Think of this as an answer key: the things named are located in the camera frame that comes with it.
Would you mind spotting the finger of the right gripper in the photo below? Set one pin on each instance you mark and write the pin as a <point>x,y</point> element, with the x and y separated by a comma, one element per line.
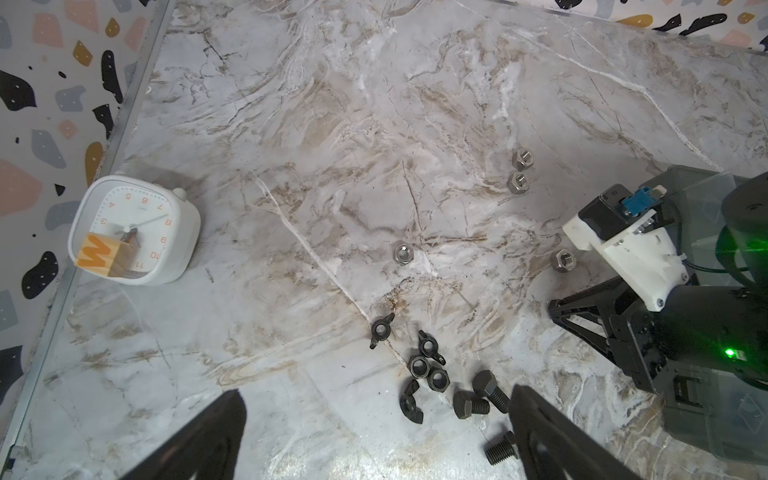
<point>598,316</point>

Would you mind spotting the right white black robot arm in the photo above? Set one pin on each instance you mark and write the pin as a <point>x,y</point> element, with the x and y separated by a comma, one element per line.
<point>654,312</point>

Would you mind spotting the black wing nut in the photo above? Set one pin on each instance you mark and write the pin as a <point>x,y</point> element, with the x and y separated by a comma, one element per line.
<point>429,347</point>
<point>381,330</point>
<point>408,405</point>

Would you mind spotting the grey compartment organizer box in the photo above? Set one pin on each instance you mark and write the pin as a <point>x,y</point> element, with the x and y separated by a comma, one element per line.
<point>721,224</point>

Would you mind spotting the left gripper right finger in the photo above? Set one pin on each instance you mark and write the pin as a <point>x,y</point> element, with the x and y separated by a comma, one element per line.
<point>552,447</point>

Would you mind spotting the black hex nut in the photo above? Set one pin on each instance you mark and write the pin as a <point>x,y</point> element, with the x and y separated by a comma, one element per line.
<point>438,380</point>

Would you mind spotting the black round nut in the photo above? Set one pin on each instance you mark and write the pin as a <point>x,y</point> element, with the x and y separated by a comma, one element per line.
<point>419,366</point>

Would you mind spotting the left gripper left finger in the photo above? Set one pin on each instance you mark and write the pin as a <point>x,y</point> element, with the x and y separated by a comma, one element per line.
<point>207,447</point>

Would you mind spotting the white square container orange label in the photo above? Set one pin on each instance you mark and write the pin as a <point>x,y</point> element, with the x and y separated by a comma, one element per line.
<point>134,232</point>

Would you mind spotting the silver hex nut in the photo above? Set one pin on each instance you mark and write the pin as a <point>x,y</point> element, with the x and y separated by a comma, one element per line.
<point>523,159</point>
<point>403,253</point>
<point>563,261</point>
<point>518,183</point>

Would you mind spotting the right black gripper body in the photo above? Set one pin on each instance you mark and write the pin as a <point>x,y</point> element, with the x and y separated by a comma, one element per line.
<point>716,327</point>

